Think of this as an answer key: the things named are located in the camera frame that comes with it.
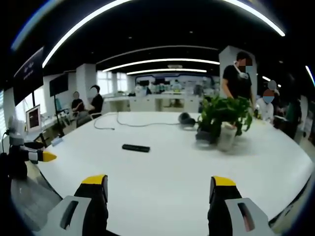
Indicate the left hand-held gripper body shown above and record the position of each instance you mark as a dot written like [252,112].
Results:
[14,147]

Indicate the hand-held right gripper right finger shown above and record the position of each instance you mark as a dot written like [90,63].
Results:
[231,209]

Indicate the white neck device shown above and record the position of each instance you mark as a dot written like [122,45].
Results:
[242,72]

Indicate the computer monitor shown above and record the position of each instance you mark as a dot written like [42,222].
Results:
[32,118]

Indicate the black chair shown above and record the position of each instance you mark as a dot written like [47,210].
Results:
[85,119]

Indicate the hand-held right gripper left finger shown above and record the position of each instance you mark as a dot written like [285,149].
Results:
[85,206]

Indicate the green potted plant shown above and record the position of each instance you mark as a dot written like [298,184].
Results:
[221,118]

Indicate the white cup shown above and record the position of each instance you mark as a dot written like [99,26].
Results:
[226,137]

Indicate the black wall screen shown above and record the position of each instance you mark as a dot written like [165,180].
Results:
[59,84]

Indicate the black hanging banner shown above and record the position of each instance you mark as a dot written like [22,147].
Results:
[28,75]

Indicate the black screen stand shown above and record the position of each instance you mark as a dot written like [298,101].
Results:
[58,115]

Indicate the black remote control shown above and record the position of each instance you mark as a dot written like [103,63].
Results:
[136,147]

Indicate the black headphones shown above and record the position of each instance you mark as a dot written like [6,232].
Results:
[187,120]

